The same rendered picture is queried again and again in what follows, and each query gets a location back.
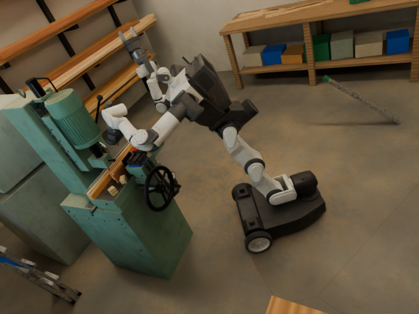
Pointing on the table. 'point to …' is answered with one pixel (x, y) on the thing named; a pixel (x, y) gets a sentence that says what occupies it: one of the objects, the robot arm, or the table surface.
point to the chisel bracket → (100, 161)
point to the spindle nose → (96, 151)
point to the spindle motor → (73, 118)
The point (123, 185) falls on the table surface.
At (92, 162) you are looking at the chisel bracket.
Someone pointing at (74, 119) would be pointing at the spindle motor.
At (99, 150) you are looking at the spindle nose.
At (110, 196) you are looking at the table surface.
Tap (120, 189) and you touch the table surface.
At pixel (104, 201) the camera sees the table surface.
